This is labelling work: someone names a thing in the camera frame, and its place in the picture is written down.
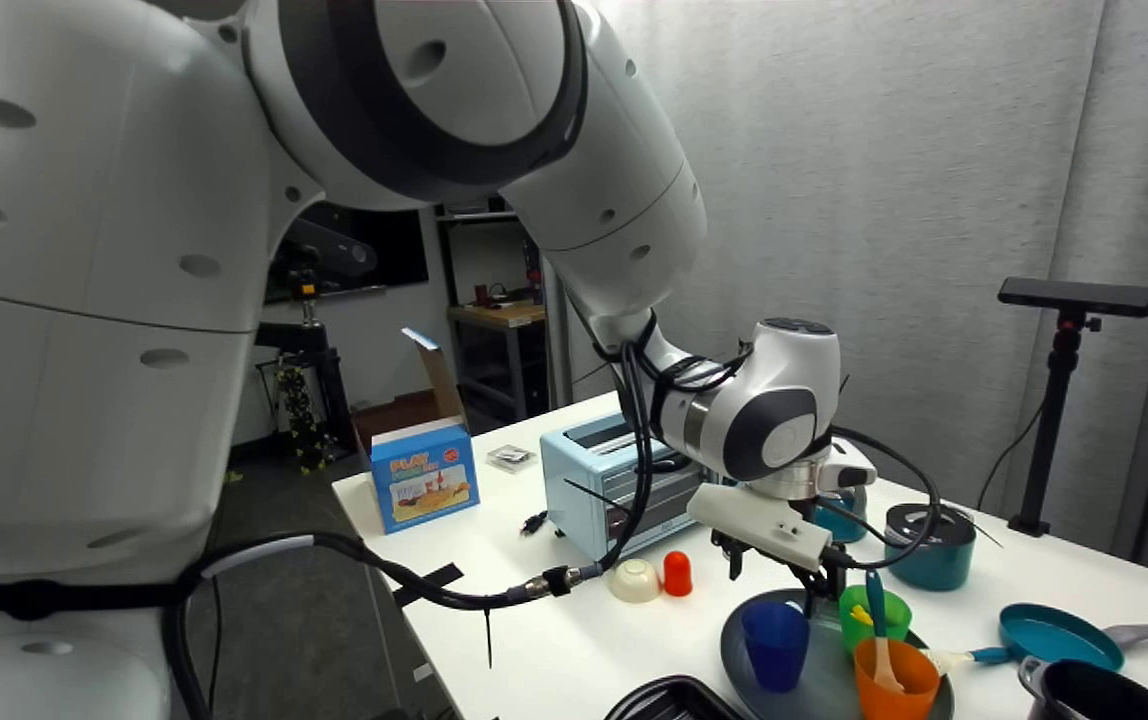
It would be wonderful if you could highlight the black camera on stand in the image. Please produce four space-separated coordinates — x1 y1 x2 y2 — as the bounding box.
996 275 1148 535

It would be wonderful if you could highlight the orange cup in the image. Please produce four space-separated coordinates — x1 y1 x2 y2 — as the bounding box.
851 639 939 720

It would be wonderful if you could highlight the teal bowl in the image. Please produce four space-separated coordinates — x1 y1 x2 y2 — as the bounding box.
812 488 867 546

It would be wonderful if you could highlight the blue spoon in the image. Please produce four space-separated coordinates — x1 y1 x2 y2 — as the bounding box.
864 572 887 639

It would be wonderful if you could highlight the green cup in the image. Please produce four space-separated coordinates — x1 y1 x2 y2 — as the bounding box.
836 583 910 649

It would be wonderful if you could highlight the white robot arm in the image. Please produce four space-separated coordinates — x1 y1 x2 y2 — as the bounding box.
0 0 838 720

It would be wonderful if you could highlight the wooden shelf cart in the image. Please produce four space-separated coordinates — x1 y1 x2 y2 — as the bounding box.
448 299 546 427

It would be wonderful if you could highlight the blue picture box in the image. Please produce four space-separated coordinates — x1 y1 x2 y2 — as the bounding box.
371 419 481 534

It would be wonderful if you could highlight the red small bottle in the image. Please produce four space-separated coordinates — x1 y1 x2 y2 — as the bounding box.
659 552 692 598

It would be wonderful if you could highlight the blue cup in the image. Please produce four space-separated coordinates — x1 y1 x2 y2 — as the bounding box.
740 600 806 691

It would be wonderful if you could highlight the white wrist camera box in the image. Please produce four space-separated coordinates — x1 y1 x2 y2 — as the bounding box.
689 484 827 572

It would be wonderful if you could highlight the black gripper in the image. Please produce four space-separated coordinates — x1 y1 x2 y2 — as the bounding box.
794 435 877 617

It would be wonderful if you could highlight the light blue toaster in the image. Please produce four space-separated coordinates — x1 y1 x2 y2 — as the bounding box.
538 413 709 559

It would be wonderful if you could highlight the teal frying pan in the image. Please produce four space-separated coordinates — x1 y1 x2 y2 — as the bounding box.
970 603 1148 673

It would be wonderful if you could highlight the white round lid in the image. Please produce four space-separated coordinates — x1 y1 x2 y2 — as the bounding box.
609 559 659 603

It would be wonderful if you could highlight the cardboard box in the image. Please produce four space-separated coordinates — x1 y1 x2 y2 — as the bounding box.
351 328 465 445

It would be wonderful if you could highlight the teal pot with lid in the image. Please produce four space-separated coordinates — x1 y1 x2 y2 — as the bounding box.
884 505 975 592

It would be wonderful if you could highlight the wall monitor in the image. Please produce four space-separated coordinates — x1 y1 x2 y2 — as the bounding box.
265 204 429 304

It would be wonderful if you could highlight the black tray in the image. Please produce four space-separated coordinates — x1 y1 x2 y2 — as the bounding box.
605 678 743 720

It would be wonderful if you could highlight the black pot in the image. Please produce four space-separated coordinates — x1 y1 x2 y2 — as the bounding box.
1015 656 1148 720

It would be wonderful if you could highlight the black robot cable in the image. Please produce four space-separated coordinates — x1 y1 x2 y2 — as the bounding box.
157 337 662 720

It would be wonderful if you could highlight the black camera on tripod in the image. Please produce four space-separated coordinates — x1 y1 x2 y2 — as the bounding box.
254 220 371 477

